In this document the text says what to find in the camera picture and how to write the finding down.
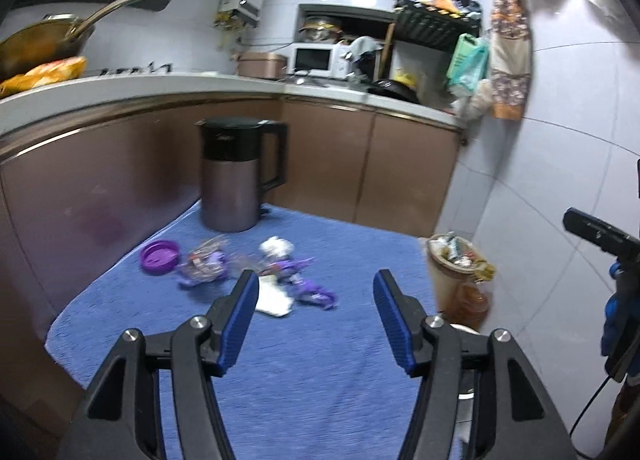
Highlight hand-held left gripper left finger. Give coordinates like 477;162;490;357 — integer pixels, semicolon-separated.
57;269;260;460

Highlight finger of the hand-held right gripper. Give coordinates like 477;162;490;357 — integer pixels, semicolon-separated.
564;207;640;261

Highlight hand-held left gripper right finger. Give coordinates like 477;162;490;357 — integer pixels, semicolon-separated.
372;269;573;460

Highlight white tissue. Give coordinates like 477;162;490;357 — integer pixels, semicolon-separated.
259;237;293;261
255;273;296;316

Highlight clear purple candy wrapper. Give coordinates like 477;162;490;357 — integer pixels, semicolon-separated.
177;235;236;288

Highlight long purple wrapper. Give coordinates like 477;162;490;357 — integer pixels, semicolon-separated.
260;255;338;311

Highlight purple plastic lid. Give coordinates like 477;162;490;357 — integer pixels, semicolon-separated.
140;240;181;275

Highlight overflowing beige waste bin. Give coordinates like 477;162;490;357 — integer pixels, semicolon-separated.
425;233;493;313

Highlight blue towel mat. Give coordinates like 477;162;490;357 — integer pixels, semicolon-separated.
45;200;466;460

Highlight grey electric kettle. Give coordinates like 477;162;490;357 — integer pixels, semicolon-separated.
196;116;288;233

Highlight brown kitchen base cabinet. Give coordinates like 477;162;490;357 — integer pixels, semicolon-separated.
0;93;463;341

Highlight crumpled clear plastic bags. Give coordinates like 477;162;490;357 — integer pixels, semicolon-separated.
452;80;493;121

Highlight patterned hanging apron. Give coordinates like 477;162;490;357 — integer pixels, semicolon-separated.
489;0;533;120

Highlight green plastic bag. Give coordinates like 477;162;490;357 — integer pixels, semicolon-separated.
446;34;490;96

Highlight black frying pan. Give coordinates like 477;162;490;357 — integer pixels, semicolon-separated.
367;79;421;104

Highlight dark countertop appliance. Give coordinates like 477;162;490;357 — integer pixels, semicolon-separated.
355;53;383;84

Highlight brown rice cooker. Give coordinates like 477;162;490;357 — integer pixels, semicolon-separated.
237;52;287;81

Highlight wooden cutting board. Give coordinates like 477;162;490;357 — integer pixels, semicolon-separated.
380;23;398;81

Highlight orange snack packets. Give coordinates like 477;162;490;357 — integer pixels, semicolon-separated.
415;0;471;16

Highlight white microwave oven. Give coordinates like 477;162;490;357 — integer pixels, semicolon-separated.
290;42;351;78

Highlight grey cloth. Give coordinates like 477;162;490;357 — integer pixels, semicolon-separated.
350;35;383;61

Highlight brass pipe fittings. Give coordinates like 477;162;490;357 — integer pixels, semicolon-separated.
215;10;261;48

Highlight orange snack bag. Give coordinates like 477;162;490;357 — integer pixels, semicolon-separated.
0;56;88;98

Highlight brass wok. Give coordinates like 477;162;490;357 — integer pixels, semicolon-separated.
0;0;162;84

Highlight black cable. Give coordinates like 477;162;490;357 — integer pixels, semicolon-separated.
570;375;613;460

